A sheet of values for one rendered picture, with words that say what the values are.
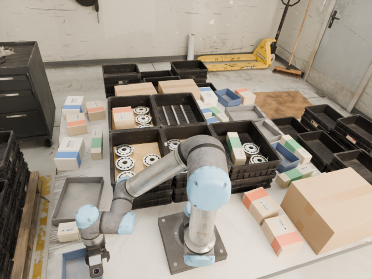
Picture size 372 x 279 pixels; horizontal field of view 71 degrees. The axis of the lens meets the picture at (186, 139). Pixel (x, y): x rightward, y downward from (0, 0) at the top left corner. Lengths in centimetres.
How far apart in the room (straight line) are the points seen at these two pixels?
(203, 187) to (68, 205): 98
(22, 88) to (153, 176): 197
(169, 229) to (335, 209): 78
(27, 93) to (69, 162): 117
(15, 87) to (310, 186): 237
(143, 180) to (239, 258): 64
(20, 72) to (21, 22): 208
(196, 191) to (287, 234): 78
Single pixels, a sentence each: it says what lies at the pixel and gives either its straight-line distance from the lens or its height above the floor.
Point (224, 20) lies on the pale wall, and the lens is 501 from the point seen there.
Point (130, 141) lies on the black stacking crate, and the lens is 158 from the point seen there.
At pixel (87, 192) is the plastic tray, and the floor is 70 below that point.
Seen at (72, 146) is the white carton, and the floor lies 79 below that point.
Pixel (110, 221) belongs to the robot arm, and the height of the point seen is 108.
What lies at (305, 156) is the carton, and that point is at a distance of 187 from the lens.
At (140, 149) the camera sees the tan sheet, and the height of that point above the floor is 83.
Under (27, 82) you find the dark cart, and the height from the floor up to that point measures 74.
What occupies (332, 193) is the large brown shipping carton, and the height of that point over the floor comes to 90.
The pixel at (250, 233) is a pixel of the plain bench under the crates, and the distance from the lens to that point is 142.
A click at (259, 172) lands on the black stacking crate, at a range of 150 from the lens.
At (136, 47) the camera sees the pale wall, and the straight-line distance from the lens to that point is 468.
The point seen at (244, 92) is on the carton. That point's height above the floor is 77.
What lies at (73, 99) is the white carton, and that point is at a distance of 218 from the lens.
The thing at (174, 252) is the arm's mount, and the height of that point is 74.
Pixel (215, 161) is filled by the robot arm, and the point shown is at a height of 138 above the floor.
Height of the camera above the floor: 186
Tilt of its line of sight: 39 degrees down
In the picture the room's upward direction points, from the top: 5 degrees clockwise
